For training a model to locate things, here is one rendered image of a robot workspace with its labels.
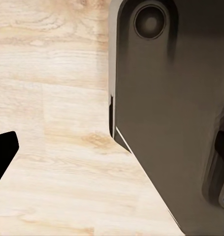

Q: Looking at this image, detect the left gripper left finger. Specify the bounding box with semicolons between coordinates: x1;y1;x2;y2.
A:
0;131;19;178

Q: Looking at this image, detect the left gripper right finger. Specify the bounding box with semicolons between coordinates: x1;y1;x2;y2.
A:
214;131;224;162

